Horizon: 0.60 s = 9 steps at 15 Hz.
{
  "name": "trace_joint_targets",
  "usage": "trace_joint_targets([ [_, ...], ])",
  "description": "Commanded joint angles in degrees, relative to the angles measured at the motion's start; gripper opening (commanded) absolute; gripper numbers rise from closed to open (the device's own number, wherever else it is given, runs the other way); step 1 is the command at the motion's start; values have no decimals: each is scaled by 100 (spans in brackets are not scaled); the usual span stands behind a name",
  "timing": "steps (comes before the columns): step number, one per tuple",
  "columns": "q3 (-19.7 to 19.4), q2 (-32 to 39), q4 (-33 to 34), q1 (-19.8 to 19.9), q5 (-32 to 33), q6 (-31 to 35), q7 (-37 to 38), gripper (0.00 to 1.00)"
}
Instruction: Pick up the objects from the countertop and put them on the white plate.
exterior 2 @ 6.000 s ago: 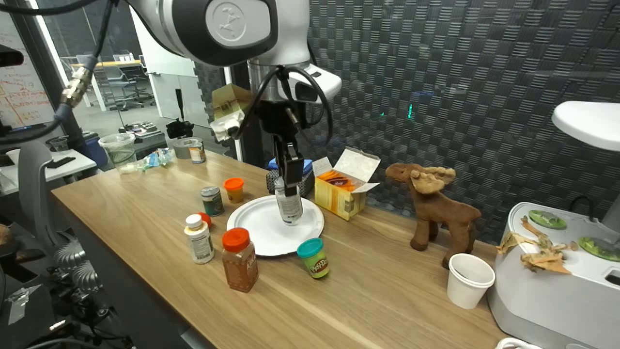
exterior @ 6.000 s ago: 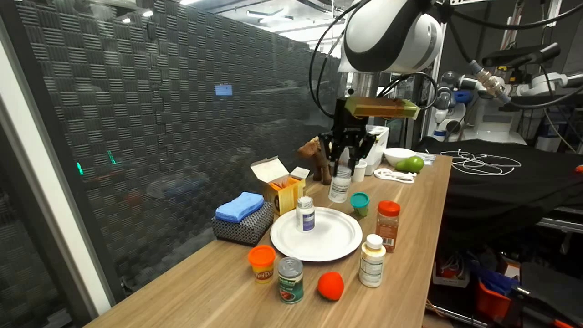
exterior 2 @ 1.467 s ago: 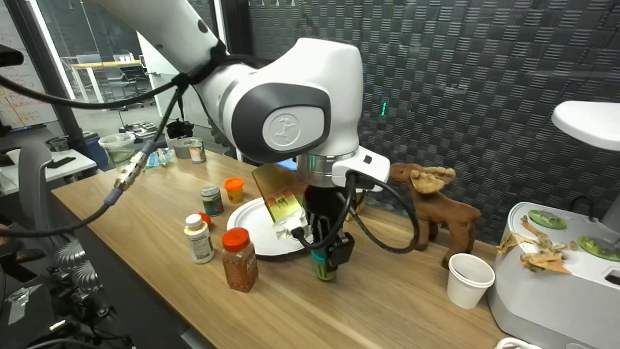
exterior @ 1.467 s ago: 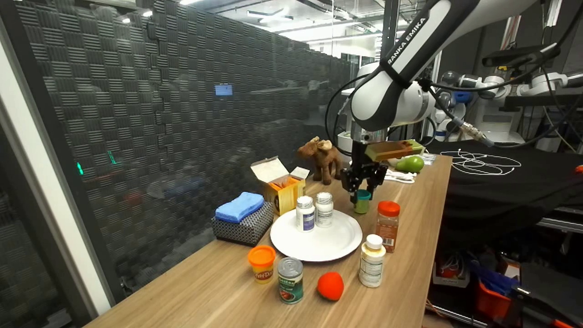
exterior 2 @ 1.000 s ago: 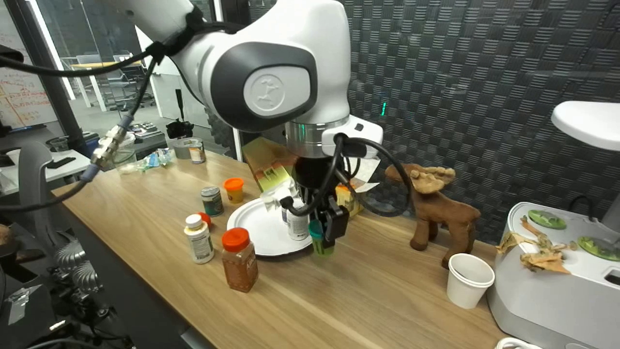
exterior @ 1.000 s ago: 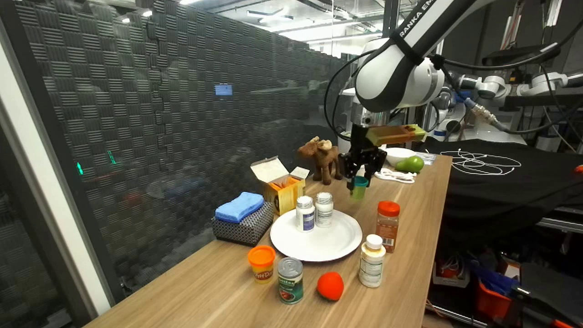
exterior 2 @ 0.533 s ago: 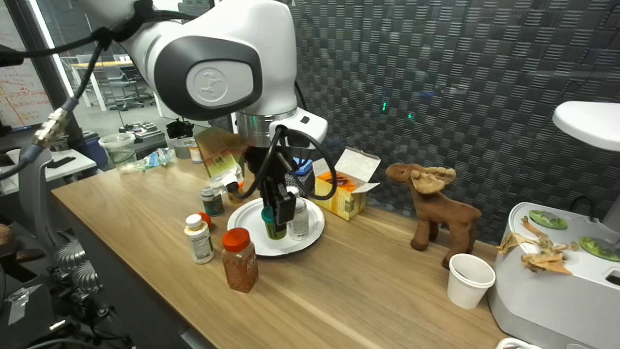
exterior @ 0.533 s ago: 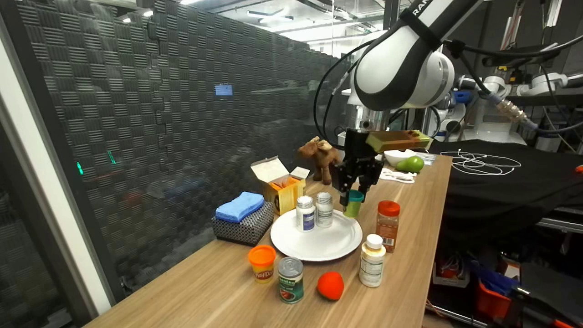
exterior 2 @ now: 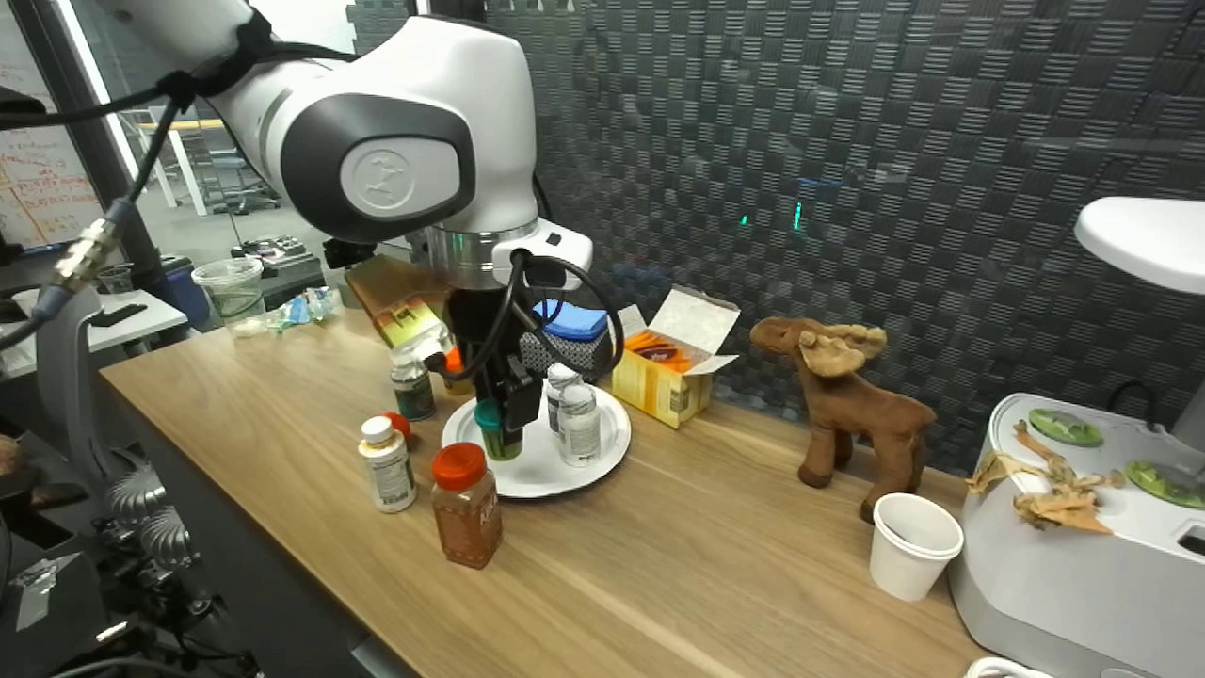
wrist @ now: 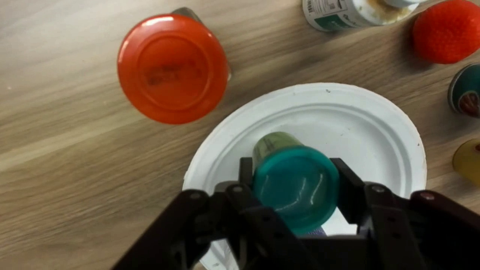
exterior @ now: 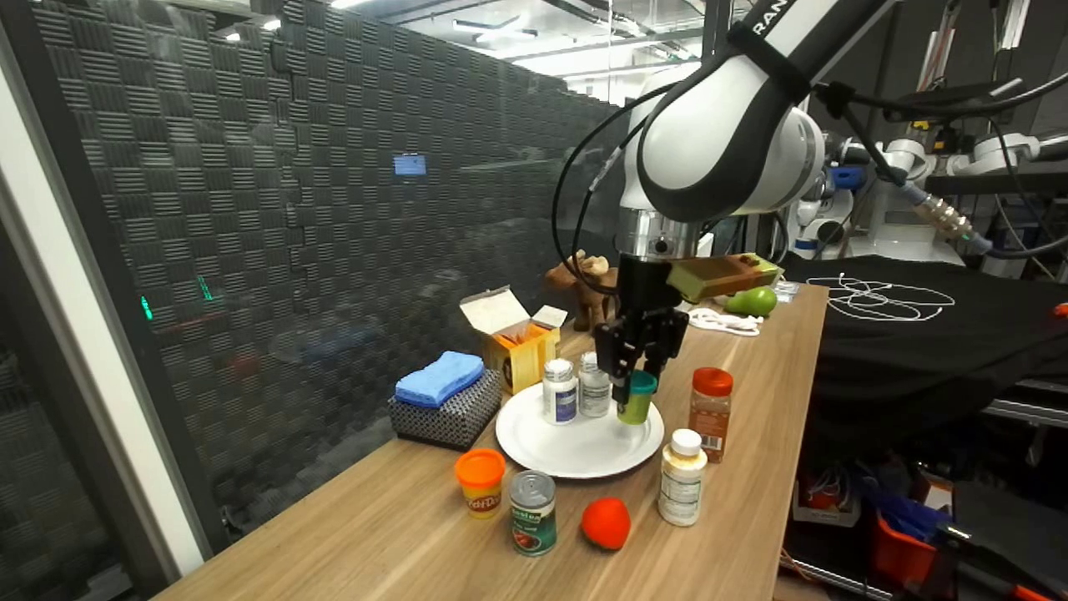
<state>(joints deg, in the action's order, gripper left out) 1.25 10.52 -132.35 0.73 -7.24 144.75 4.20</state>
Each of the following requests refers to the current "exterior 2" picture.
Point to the white paper cup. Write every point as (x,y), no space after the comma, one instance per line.
(908,556)

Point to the blue lidded mesh container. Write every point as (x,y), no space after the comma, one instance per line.
(570,330)

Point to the white countertop appliance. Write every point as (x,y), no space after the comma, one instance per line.
(1064,584)

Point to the green round pod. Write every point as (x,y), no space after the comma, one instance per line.
(1066,427)
(1167,482)

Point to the dried brown leaves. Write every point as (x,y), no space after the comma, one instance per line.
(1059,494)

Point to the open yellow cardboard box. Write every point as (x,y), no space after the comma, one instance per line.
(659,381)

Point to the spice jar orange lid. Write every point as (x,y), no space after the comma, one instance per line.
(466,513)

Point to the brown cardboard box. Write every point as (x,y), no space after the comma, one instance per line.
(395,297)

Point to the green capped small bottle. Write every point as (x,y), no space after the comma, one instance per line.
(490,433)

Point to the blue bin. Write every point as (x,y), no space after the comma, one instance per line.
(188,292)

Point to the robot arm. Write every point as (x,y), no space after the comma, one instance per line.
(405,104)

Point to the white bottle yellow label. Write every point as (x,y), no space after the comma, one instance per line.
(386,471)

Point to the white table yellow edge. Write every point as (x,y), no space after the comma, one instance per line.
(184,160)

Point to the white desk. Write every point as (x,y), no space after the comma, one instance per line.
(104,325)

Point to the white lamp head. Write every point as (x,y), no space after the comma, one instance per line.
(1144,240)

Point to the clear plastic cup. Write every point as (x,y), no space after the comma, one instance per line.
(231,287)

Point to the crumpled clear plastic wrapper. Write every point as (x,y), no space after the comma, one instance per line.
(292,311)

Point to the brown plush moose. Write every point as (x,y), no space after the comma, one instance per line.
(852,405)

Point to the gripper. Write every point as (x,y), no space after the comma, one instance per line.
(478,330)

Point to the whiteboard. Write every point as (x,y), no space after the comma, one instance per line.
(42,179)

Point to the green label bottle white cap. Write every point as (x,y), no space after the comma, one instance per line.
(412,391)

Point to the amber bottle orange cap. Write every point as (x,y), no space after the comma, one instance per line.
(456,372)

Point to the white pill bottle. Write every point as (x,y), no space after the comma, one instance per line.
(579,428)
(557,386)

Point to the white plate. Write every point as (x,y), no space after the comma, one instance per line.
(546,471)

